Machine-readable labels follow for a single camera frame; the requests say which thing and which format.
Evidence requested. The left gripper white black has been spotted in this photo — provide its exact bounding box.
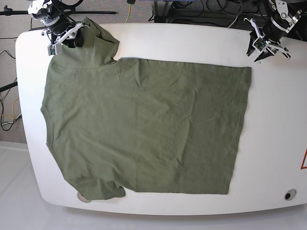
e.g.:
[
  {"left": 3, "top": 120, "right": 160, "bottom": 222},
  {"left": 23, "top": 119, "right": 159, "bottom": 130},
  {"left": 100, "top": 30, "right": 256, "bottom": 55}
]
[{"left": 244, "top": 17, "right": 291, "bottom": 62}]

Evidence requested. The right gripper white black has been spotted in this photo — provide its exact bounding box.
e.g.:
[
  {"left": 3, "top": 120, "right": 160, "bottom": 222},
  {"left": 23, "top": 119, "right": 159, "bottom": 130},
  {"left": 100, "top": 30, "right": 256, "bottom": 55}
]
[{"left": 42, "top": 20, "right": 90, "bottom": 48}]

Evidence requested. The olive green T-shirt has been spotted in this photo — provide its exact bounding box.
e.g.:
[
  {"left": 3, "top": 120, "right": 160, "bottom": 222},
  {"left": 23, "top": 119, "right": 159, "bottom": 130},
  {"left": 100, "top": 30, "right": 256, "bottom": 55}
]
[{"left": 41, "top": 18, "right": 252, "bottom": 200}]

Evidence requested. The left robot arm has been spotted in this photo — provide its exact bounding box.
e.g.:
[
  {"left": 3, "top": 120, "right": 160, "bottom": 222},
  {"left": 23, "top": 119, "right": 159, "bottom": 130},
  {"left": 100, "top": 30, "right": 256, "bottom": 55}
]
[{"left": 244, "top": 0, "right": 307, "bottom": 62}]

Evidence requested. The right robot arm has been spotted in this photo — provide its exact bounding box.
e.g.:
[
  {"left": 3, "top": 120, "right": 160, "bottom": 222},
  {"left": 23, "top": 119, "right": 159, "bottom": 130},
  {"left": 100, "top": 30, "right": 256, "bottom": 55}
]
[{"left": 28, "top": 0, "right": 89, "bottom": 48}]

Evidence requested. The black tripod bar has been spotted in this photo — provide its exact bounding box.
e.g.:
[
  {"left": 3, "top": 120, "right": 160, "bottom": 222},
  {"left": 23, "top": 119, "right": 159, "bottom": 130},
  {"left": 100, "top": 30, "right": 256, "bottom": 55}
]
[{"left": 0, "top": 7, "right": 117, "bottom": 17}]

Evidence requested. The black stand leg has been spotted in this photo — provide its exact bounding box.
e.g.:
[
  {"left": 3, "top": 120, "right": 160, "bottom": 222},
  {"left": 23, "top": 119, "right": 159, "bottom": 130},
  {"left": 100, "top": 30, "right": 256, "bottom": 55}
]
[{"left": 0, "top": 81, "right": 18, "bottom": 93}]

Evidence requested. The red triangle sticker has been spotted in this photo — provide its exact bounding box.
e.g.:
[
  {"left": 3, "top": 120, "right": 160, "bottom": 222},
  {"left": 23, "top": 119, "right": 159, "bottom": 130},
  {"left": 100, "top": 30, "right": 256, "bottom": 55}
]
[{"left": 300, "top": 150, "right": 307, "bottom": 170}]

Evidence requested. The right table grommet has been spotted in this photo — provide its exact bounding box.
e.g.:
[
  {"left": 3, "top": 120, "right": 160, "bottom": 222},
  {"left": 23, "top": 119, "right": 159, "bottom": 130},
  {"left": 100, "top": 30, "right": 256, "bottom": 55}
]
[{"left": 284, "top": 189, "right": 297, "bottom": 201}]

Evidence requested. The table grommet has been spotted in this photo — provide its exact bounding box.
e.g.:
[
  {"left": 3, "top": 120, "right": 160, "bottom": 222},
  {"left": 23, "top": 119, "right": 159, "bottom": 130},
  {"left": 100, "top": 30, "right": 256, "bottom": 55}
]
[
  {"left": 77, "top": 192, "right": 92, "bottom": 203},
  {"left": 284, "top": 189, "right": 297, "bottom": 201}
]

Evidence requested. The left table grommet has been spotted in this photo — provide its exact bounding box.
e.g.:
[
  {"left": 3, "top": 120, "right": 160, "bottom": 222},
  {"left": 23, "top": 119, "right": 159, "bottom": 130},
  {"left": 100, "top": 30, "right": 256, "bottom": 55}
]
[{"left": 77, "top": 192, "right": 92, "bottom": 203}]

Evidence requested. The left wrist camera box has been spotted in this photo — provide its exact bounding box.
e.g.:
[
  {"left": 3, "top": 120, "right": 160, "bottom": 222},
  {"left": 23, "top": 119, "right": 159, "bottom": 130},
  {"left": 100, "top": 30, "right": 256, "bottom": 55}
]
[{"left": 253, "top": 37, "right": 267, "bottom": 52}]

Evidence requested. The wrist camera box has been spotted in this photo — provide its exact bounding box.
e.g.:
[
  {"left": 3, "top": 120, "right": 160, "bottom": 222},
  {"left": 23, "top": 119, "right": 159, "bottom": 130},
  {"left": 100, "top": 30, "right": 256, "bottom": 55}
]
[
  {"left": 253, "top": 37, "right": 267, "bottom": 52},
  {"left": 47, "top": 44, "right": 62, "bottom": 56}
]

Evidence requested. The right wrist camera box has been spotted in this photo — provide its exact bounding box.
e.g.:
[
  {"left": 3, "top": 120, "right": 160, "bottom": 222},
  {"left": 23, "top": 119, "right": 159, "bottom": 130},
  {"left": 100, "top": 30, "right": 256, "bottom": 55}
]
[{"left": 47, "top": 44, "right": 62, "bottom": 56}]

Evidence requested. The yellow floor cable coil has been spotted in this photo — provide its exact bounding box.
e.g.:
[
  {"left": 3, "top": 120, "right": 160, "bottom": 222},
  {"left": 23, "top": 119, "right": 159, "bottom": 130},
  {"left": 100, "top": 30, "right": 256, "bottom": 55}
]
[{"left": 0, "top": 98, "right": 22, "bottom": 124}]

